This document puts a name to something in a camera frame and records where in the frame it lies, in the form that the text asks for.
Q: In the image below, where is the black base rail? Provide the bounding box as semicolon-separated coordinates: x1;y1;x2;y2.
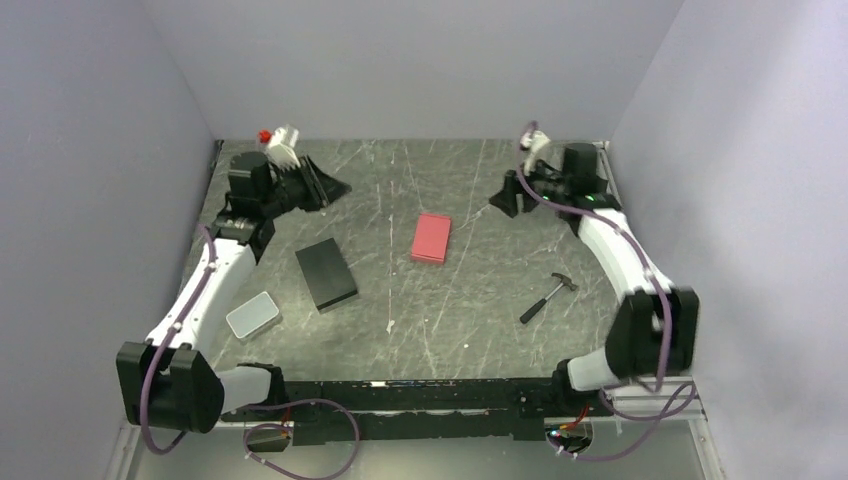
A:
221;377;611;446

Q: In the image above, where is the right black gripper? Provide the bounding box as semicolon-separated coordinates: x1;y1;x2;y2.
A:
488;152;568;218

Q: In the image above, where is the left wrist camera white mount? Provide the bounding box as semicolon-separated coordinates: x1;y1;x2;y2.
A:
257;124;300;171

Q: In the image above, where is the aluminium frame rail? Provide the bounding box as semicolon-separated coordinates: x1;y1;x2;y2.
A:
599;376;704;421

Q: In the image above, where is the hammer with black handle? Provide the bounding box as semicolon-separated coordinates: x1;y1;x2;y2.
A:
519;272;578;324

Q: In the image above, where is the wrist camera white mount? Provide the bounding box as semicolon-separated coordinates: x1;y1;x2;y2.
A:
519;129;551;176
257;124;300;171

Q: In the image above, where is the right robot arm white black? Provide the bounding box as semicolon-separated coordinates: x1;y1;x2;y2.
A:
489;132;700;415

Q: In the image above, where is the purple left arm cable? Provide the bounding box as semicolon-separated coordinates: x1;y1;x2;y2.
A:
140;223;362;480

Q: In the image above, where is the black box near left arm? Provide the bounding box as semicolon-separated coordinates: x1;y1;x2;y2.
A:
295;238;359;313

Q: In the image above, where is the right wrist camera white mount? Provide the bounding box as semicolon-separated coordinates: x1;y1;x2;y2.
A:
519;129;551;176

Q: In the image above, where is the red cardboard paper box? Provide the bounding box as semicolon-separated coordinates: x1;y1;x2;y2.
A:
410;213;452;265

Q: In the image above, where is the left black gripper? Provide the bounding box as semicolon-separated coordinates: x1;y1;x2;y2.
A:
262;155;353;220

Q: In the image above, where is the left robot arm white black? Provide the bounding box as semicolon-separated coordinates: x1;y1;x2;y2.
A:
116;151;352;437

